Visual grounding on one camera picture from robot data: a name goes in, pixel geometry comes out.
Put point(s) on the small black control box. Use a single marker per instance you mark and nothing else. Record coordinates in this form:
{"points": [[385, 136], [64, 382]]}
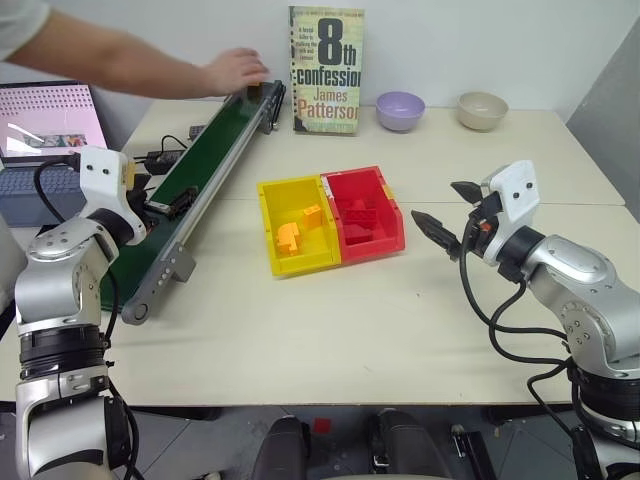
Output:
{"points": [[196, 133]]}

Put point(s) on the laptop with pink screen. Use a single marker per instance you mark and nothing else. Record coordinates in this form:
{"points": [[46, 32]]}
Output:
{"points": [[45, 120]]}

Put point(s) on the yellow-orange toy block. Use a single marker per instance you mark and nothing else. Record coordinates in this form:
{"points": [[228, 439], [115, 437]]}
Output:
{"points": [[313, 216]]}

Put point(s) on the orange toy block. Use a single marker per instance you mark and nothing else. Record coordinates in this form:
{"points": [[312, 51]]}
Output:
{"points": [[288, 239]]}

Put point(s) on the dark rounded shape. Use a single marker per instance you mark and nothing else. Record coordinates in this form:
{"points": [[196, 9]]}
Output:
{"points": [[407, 445], [281, 450]]}

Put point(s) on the black metal floor bar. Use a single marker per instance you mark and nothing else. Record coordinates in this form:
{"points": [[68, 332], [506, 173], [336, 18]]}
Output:
{"points": [[472, 452]]}

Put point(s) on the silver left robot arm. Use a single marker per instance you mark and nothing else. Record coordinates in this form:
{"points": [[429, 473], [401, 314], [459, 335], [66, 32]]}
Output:
{"points": [[55, 280]]}

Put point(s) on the yellow plastic bin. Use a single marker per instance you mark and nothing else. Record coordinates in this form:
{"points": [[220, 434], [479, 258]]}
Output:
{"points": [[295, 260]]}

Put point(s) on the red plastic bin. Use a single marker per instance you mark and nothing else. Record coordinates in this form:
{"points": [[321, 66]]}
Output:
{"points": [[380, 247]]}

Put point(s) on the red toy blocks pile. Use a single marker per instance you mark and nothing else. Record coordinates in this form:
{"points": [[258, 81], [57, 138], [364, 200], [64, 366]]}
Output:
{"points": [[359, 220]]}

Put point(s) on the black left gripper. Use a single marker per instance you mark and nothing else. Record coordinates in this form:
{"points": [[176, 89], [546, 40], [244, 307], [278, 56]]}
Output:
{"points": [[141, 210]]}

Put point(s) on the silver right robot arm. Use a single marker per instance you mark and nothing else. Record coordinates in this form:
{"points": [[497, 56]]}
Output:
{"points": [[575, 280]]}

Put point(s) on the beige bowl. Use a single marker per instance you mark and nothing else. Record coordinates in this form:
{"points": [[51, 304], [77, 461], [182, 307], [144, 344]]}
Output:
{"points": [[482, 111]]}

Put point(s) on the person's bare forearm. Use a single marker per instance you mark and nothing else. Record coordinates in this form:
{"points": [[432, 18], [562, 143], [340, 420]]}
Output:
{"points": [[115, 65]]}

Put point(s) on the purple bowl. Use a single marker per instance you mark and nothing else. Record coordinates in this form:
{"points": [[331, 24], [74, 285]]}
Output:
{"points": [[400, 111]]}

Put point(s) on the grey partition panel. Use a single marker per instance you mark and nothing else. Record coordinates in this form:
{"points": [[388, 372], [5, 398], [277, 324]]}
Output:
{"points": [[607, 130]]}

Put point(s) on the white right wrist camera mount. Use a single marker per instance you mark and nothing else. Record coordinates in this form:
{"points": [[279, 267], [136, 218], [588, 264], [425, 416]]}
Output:
{"points": [[515, 195]]}

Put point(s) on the green conveyor belt grey frame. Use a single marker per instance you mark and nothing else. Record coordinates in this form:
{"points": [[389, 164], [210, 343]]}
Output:
{"points": [[200, 150]]}

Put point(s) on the small red floor marker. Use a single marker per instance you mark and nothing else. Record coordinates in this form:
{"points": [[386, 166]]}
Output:
{"points": [[322, 426]]}

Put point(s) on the person's bare hand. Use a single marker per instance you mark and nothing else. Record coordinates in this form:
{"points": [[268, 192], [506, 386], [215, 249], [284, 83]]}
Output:
{"points": [[235, 70]]}

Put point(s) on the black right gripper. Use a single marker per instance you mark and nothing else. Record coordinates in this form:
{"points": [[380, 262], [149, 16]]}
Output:
{"points": [[484, 225]]}

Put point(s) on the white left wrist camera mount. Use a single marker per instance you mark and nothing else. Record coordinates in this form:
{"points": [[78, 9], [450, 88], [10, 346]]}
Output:
{"points": [[102, 175]]}

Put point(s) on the black power adapter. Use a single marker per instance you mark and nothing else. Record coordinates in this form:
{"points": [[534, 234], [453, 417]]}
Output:
{"points": [[164, 162]]}

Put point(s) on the white shirt sleeve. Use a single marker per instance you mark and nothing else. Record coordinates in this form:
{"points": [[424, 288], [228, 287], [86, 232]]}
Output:
{"points": [[20, 25]]}

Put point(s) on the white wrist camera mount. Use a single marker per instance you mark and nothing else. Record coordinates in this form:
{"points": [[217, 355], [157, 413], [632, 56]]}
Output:
{"points": [[102, 175], [515, 195]]}

